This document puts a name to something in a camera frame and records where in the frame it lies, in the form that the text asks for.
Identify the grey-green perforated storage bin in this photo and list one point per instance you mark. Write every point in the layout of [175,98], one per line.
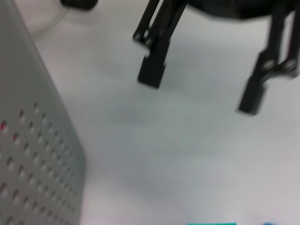
[35,140]

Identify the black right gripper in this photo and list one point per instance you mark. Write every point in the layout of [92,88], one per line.
[234,8]

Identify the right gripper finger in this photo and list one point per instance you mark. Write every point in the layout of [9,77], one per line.
[153,68]
[253,96]

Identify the teal square building brick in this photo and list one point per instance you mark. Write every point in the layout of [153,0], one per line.
[211,223]

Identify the blue building brick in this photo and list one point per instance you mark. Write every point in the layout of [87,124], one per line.
[270,223]

